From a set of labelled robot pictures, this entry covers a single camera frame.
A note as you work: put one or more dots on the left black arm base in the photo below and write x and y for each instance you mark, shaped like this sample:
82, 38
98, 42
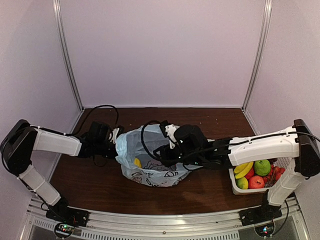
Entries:
61, 212

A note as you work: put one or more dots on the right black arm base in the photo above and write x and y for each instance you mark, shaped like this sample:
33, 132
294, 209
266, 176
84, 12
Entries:
263, 213

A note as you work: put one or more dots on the small green yellow fruit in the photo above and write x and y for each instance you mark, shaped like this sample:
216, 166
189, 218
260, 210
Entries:
242, 183

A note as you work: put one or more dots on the red apple front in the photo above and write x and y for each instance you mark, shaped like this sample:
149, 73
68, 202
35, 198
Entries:
256, 182

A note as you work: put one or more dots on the yellow banana bunch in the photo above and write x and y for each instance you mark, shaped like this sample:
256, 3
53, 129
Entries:
242, 170

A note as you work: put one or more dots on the red apple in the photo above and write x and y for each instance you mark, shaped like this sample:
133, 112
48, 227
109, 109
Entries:
256, 182
250, 174

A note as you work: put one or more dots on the red apple back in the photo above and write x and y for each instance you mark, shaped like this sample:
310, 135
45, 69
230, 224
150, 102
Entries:
250, 174

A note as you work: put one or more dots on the aluminium front rail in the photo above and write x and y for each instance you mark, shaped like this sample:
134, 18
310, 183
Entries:
224, 225

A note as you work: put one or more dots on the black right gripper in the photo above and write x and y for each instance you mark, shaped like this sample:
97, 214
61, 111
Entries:
164, 153

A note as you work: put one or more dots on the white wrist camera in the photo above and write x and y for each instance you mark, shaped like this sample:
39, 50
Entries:
168, 131
115, 133

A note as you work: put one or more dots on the light blue plastic bag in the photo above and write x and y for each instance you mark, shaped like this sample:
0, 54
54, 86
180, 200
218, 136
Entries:
153, 173

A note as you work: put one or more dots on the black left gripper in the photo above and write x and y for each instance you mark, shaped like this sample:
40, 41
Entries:
113, 157

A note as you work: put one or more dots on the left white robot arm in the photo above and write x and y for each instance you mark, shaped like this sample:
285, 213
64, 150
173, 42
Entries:
25, 141

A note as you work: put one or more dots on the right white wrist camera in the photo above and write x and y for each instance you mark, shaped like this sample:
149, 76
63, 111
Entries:
168, 131

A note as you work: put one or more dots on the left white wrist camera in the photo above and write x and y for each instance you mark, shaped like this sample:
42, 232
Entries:
115, 133

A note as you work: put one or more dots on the large green apple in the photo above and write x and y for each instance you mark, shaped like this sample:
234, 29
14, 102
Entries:
262, 167

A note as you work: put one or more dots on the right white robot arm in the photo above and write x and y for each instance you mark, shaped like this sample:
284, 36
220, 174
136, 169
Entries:
295, 142

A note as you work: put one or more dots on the pale yellow fruit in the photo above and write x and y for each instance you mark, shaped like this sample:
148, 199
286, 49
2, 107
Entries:
137, 162

